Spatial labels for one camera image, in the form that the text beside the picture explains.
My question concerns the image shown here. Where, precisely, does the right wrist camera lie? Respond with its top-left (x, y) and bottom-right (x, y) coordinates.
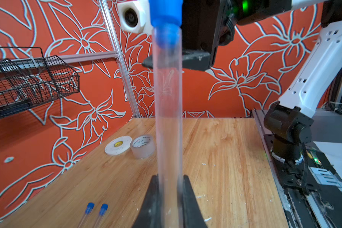
top-left (117, 0), bottom-right (153, 35)

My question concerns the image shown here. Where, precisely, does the white foam tape roll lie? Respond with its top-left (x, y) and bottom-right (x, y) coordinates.
top-left (104, 136), bottom-right (132, 156)

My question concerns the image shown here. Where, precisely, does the black wire basket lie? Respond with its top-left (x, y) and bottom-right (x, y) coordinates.
top-left (0, 47), bottom-right (80, 119)

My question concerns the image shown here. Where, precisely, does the clear test tube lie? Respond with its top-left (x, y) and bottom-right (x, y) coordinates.
top-left (153, 24), bottom-right (183, 228)
top-left (92, 214), bottom-right (104, 228)
top-left (77, 213), bottom-right (90, 228)

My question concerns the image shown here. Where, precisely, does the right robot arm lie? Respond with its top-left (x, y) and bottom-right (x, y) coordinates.
top-left (149, 1), bottom-right (342, 162)

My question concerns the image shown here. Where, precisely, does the clear packing tape roll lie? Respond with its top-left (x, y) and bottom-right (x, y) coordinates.
top-left (130, 135), bottom-right (156, 159)

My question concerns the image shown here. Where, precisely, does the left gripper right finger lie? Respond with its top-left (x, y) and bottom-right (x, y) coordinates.
top-left (182, 175), bottom-right (208, 228)

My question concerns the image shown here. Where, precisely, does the blue stopper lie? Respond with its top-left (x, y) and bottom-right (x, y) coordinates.
top-left (149, 0), bottom-right (183, 48)
top-left (85, 202), bottom-right (95, 215)
top-left (99, 204), bottom-right (108, 217)

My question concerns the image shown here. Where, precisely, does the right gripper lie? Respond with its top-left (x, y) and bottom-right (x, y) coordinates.
top-left (149, 1), bottom-right (237, 71)

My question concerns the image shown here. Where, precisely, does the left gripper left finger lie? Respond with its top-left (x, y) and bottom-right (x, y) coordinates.
top-left (132, 175), bottom-right (160, 228)

